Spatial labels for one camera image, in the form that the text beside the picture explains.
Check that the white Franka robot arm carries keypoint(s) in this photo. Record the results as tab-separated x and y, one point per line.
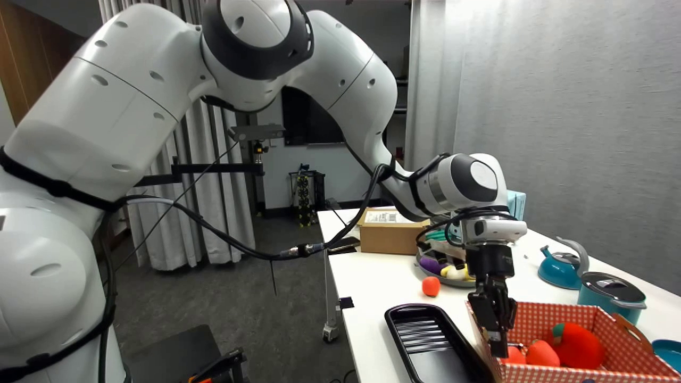
106	107

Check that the small red-orange plush fruit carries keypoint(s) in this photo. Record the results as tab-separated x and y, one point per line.
430	286

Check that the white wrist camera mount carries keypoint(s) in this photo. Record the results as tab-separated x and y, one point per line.
501	231

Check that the small red plush toy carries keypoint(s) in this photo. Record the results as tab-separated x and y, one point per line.
515	353

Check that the orange black bar clamp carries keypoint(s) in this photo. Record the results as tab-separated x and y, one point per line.
220	364

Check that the grey curtain backdrop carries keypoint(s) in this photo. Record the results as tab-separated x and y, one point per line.
566	107

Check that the orange checkered cardboard box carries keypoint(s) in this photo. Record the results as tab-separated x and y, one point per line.
603	316

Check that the grey camera on black stand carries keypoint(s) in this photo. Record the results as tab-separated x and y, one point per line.
256	132

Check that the grey oval plate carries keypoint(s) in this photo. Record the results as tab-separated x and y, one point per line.
458	286

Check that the black equipment rack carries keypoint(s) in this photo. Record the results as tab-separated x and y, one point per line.
306	188

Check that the white curtain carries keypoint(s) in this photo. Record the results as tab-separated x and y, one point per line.
214	235

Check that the teal toy kettle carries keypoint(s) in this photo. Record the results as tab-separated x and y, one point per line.
560	269

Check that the yellow banana plush toy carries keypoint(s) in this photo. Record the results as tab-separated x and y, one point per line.
453	272

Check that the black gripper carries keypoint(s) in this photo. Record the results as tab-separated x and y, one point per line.
493	261

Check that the black ribbed tray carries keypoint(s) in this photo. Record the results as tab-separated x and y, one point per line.
433	348

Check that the black table bracket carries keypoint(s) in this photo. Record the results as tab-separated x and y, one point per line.
346	303
342	245

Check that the white table leg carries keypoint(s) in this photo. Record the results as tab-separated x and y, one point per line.
331	298

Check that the teal toy pan lid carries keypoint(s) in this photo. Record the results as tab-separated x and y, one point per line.
668	353

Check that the red strawberry plush toy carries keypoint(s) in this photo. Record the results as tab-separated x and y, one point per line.
577	345

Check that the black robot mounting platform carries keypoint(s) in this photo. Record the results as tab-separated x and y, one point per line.
170	353

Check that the cardboard box with label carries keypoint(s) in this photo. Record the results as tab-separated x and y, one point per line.
386	235

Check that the teal toy pot with lid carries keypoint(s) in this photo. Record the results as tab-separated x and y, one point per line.
609	300

